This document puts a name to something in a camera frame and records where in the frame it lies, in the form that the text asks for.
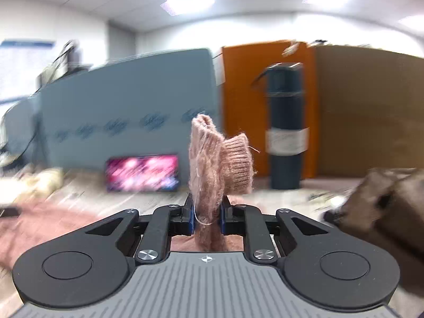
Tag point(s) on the orange cardboard box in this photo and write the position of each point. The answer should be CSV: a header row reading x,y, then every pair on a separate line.
x,y
241,106

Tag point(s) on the wall poster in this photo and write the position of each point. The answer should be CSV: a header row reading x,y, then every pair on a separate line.
x,y
23,69

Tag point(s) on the dark blue vacuum bottle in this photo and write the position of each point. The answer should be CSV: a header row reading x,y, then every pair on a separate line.
x,y
286,112

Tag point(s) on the small blue cardboard box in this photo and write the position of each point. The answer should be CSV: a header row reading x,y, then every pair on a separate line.
x,y
20,132

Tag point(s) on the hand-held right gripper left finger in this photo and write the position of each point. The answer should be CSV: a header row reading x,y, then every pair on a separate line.
x,y
190,220

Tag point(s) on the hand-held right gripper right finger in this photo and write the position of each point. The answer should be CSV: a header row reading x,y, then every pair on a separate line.
x,y
223,222

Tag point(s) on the smartphone with lit screen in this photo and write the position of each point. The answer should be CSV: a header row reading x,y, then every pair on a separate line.
x,y
142,172

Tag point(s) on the brown cardboard box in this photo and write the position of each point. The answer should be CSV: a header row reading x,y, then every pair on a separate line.
x,y
371,106

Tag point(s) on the cream knit garment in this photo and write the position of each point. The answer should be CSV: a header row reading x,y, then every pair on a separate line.
x,y
43,182

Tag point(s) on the pink knit sweater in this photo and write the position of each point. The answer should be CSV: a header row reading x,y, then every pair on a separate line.
x,y
212,165

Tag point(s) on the brown cloth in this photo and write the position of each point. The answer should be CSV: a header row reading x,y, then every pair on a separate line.
x,y
384,212

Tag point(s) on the blue-grey foam board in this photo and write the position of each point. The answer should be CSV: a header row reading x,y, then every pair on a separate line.
x,y
132,92

